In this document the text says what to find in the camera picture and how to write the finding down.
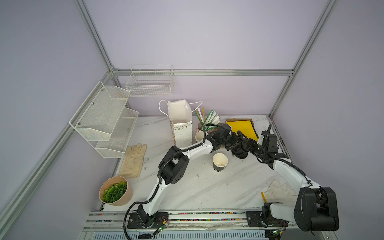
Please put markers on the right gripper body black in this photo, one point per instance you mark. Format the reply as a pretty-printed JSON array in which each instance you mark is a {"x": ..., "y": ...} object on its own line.
[{"x": 264, "y": 151}]

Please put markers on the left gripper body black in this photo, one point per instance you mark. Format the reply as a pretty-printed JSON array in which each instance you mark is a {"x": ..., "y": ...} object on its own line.
[{"x": 227, "y": 142}]

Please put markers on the single black paper cup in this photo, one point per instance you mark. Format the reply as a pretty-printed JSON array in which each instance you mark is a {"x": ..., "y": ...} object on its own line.
[{"x": 220, "y": 161}]

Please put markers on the stack of paper cups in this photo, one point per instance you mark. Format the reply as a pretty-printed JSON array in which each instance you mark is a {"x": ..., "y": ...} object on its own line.
[{"x": 200, "y": 136}]

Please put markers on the stack of black lids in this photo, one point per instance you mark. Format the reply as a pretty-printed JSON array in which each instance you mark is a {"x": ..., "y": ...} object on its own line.
[{"x": 239, "y": 152}]

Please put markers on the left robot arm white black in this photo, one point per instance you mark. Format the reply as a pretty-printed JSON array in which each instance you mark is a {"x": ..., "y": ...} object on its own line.
[{"x": 174, "y": 164}]

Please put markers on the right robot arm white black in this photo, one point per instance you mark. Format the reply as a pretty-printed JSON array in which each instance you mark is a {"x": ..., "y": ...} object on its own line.
[{"x": 315, "y": 208}]

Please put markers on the white paper takeout bag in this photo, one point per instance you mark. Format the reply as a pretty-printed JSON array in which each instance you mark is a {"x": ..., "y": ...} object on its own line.
[{"x": 180, "y": 117}]

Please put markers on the yellow napkin stack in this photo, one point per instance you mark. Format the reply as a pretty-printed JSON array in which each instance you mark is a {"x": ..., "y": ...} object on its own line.
[{"x": 244, "y": 127}]

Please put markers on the pink straw holder cup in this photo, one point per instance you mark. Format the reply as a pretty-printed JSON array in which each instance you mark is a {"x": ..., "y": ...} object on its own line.
[{"x": 201, "y": 128}]

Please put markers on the beige glove left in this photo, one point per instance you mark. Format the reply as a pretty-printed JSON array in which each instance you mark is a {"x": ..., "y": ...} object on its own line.
[{"x": 133, "y": 161}]

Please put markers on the brown bowl with greens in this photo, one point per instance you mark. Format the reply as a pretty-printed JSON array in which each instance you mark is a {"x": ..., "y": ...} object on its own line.
[{"x": 115, "y": 191}]

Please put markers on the white mesh two-tier shelf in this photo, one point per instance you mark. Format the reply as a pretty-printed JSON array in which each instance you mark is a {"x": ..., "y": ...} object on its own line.
[{"x": 105, "y": 121}]

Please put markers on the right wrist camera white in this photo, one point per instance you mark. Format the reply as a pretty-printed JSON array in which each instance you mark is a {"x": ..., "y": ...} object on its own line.
[{"x": 265, "y": 136}]

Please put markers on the yellow handled tool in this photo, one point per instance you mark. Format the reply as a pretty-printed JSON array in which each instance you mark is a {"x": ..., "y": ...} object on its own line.
[{"x": 263, "y": 197}]

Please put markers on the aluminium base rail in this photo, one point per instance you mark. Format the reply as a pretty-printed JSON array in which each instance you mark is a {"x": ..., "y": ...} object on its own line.
[{"x": 195, "y": 225}]

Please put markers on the white wire basket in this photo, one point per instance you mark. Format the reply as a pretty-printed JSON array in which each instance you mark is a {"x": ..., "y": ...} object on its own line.
[{"x": 151, "y": 80}]

